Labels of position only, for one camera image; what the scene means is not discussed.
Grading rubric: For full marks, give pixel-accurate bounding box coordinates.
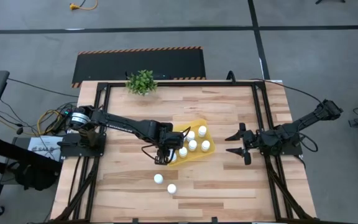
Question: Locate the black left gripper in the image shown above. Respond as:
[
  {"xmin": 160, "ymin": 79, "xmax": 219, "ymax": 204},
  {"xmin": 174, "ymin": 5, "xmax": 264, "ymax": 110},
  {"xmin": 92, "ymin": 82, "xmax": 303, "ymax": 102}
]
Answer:
[{"xmin": 154, "ymin": 122, "xmax": 185, "ymax": 166}]

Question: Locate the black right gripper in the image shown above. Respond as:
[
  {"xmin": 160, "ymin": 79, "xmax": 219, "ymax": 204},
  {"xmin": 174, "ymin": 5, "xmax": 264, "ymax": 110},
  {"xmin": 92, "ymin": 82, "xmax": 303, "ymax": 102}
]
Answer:
[{"xmin": 224, "ymin": 123, "xmax": 262, "ymax": 166}]

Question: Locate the yellow translucent plastic basket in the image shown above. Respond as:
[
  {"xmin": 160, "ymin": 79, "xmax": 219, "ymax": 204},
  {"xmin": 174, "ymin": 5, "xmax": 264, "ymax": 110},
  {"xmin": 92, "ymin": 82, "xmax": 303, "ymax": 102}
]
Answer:
[{"xmin": 165, "ymin": 118, "xmax": 216, "ymax": 167}]

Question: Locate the green plant in white pot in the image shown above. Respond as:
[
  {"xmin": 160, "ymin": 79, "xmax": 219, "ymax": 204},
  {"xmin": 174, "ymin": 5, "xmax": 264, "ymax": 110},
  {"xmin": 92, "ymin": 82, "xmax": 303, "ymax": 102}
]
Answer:
[{"xmin": 125, "ymin": 69, "xmax": 158, "ymax": 96}]

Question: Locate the black hazard-striped floor mat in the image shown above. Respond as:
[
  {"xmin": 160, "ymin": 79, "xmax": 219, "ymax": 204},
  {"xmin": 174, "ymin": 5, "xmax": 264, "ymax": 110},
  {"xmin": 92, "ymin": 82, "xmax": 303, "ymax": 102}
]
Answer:
[{"xmin": 71, "ymin": 45, "xmax": 207, "ymax": 89}]

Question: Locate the black power strip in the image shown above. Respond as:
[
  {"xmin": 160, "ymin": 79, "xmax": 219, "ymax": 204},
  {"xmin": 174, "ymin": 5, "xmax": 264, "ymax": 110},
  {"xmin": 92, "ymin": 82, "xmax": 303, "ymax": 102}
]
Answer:
[{"xmin": 59, "ymin": 107, "xmax": 73, "ymax": 121}]

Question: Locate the white printed sheet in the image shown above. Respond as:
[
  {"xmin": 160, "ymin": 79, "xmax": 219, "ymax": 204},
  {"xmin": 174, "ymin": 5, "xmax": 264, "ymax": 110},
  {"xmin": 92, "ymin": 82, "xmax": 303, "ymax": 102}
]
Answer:
[{"xmin": 28, "ymin": 136, "xmax": 64, "ymax": 162}]

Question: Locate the black bag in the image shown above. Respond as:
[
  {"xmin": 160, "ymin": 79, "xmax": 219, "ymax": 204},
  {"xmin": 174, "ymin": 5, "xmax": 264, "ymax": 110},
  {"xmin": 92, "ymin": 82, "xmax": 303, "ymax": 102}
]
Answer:
[{"xmin": 14, "ymin": 163, "xmax": 58, "ymax": 191}]

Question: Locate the black chair base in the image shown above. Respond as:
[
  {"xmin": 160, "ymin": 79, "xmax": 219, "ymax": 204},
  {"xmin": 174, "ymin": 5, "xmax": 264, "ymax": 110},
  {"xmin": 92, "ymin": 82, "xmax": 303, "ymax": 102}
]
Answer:
[{"xmin": 314, "ymin": 0, "xmax": 347, "ymax": 5}]

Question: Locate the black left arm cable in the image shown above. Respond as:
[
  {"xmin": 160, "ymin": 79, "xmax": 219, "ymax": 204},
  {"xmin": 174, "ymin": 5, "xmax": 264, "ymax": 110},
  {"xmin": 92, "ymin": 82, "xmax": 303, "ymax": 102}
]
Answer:
[{"xmin": 140, "ymin": 143, "xmax": 163, "ymax": 164}]

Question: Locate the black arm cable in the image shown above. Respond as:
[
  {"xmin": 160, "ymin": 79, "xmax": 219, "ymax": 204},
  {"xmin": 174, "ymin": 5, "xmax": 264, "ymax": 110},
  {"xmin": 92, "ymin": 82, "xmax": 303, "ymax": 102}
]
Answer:
[
  {"xmin": 249, "ymin": 77, "xmax": 324, "ymax": 105},
  {"xmin": 140, "ymin": 143, "xmax": 163, "ymax": 164}
]

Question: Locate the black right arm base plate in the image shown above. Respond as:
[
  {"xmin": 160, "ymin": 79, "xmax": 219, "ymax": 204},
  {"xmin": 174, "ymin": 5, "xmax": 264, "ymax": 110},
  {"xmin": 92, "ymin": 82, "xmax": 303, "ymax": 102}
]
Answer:
[{"xmin": 257, "ymin": 144, "xmax": 304, "ymax": 156}]

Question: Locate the black aluminium table frame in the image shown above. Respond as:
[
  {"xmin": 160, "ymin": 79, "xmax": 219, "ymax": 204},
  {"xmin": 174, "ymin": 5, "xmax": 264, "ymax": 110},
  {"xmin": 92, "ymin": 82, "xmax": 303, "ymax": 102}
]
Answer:
[{"xmin": 50, "ymin": 80, "xmax": 319, "ymax": 224}]

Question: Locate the black curved hose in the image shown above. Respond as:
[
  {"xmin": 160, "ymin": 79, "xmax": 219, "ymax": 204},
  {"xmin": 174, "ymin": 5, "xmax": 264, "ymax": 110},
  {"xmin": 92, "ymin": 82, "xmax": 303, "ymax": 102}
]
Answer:
[{"xmin": 226, "ymin": 70, "xmax": 239, "ymax": 84}]

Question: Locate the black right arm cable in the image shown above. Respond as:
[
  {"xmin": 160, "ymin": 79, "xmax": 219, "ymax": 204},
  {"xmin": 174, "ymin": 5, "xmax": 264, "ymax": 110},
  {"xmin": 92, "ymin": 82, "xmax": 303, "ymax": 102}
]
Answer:
[{"xmin": 249, "ymin": 77, "xmax": 324, "ymax": 105}]

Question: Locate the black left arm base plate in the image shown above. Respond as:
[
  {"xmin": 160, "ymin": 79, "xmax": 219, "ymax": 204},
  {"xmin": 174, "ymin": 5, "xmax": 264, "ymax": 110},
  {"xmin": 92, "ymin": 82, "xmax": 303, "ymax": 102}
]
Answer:
[{"xmin": 59, "ymin": 133, "xmax": 108, "ymax": 158}]

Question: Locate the yellow cable coil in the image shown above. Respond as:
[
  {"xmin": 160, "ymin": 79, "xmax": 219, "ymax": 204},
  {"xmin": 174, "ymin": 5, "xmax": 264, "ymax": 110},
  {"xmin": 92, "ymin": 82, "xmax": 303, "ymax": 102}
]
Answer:
[{"xmin": 37, "ymin": 108, "xmax": 63, "ymax": 134}]

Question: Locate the black wheeled cart frame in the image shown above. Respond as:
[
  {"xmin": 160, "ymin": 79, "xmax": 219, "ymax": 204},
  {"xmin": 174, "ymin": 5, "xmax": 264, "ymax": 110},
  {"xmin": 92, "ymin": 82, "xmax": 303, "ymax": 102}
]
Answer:
[{"xmin": 0, "ymin": 133, "xmax": 63, "ymax": 217}]

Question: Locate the yellow extension cord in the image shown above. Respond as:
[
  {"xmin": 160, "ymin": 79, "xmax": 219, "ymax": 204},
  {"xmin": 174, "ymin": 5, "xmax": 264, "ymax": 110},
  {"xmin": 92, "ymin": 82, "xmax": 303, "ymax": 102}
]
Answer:
[{"xmin": 69, "ymin": 0, "xmax": 99, "ymax": 11}]

